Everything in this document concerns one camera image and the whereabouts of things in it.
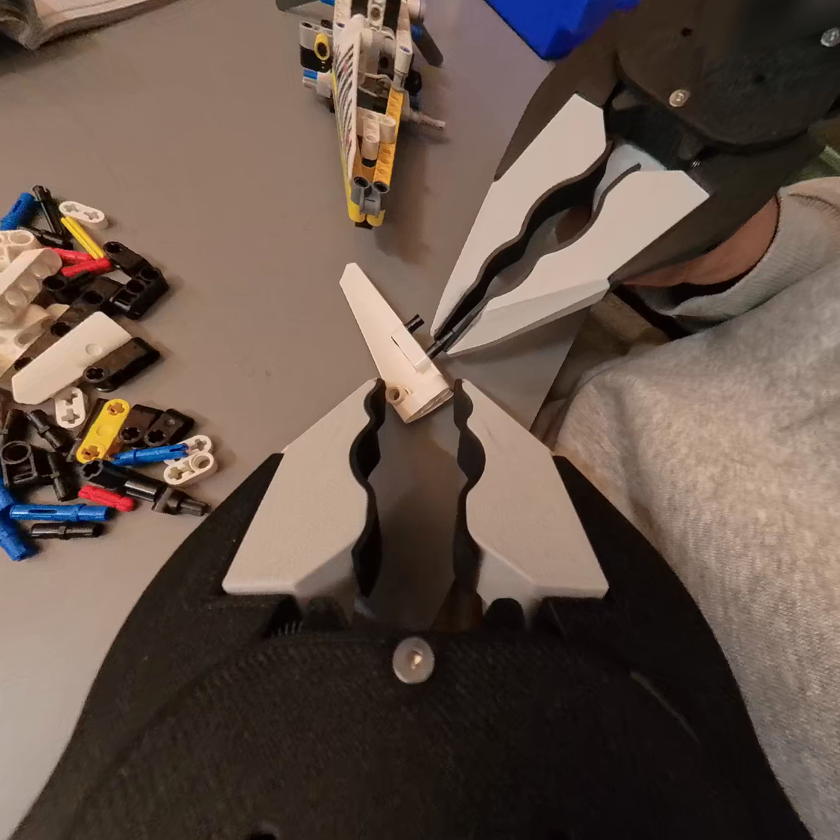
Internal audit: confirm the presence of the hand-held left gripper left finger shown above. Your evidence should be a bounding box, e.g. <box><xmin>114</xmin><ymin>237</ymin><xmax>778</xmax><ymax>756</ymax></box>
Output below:
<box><xmin>222</xmin><ymin>377</ymin><xmax>387</xmax><ymax>619</ymax></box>

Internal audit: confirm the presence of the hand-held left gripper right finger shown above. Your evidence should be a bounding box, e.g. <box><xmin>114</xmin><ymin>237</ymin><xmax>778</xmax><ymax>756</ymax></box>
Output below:
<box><xmin>451</xmin><ymin>379</ymin><xmax>610</xmax><ymax>630</ymax></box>

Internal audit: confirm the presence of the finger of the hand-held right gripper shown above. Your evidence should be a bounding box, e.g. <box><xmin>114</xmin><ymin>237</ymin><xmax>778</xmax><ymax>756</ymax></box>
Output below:
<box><xmin>428</xmin><ymin>92</ymin><xmax>611</xmax><ymax>349</ymax></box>
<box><xmin>443</xmin><ymin>169</ymin><xmax>711</xmax><ymax>358</ymax></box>

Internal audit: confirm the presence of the yellow white lego helicopter model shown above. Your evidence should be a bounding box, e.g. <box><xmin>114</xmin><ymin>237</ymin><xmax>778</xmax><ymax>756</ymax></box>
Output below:
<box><xmin>298</xmin><ymin>0</ymin><xmax>448</xmax><ymax>228</ymax></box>

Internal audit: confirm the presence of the white lego wing panel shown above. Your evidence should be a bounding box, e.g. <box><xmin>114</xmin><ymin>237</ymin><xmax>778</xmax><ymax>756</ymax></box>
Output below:
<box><xmin>339</xmin><ymin>262</ymin><xmax>454</xmax><ymax>425</ymax></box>

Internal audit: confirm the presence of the person's right forearm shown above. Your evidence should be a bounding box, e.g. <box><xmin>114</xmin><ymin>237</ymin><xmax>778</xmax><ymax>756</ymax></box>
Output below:
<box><xmin>620</xmin><ymin>176</ymin><xmax>840</xmax><ymax>329</ymax></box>

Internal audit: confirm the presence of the pile of loose lego pieces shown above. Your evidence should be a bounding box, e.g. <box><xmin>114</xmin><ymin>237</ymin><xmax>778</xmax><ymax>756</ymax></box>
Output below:
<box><xmin>0</xmin><ymin>185</ymin><xmax>214</xmax><ymax>563</ymax></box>

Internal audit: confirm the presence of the lego instruction booklet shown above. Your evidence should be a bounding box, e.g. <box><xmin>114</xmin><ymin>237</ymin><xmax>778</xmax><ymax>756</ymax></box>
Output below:
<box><xmin>0</xmin><ymin>0</ymin><xmax>161</xmax><ymax>52</ymax></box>

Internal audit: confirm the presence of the blue plastic bin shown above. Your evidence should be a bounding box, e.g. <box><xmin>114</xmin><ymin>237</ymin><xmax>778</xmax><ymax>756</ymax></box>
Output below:
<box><xmin>484</xmin><ymin>0</ymin><xmax>641</xmax><ymax>61</ymax></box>

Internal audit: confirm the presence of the person's grey clothing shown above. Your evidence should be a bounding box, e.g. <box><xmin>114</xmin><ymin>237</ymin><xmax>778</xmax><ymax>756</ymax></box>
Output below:
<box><xmin>551</xmin><ymin>315</ymin><xmax>840</xmax><ymax>840</ymax></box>

